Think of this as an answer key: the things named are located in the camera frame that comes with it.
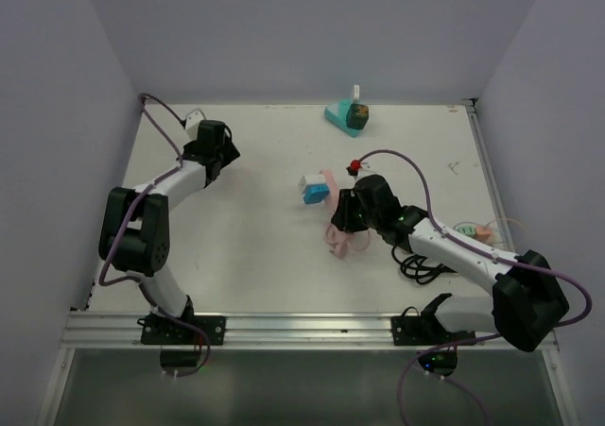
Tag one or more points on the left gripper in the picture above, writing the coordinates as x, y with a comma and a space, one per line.
230, 153

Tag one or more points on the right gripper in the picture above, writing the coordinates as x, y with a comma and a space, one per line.
343, 216

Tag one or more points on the pink power strip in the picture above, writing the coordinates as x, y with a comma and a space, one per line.
332, 200

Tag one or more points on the blue plug adapter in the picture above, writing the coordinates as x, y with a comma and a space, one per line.
315, 193

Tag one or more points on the white plug adapter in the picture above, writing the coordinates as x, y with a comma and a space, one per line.
310, 180

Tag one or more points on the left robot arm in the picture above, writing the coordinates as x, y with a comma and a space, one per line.
134, 242

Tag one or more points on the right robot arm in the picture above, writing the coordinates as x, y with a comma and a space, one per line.
522, 302

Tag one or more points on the dark green cube charger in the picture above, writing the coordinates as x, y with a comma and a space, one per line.
357, 116

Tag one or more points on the teal triangular power strip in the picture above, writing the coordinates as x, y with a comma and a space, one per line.
336, 114

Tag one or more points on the salmon cube charger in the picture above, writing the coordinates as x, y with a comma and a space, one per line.
485, 235

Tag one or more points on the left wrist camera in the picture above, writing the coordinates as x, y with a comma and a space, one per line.
192, 121

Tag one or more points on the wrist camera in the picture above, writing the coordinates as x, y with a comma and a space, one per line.
192, 121
358, 169

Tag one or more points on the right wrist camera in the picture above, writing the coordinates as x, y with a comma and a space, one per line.
358, 169

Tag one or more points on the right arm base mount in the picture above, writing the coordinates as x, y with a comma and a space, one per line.
414, 328

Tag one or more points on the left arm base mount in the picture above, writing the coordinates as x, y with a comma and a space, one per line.
185, 349

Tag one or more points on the aluminium front rail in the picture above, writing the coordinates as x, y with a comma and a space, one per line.
245, 331

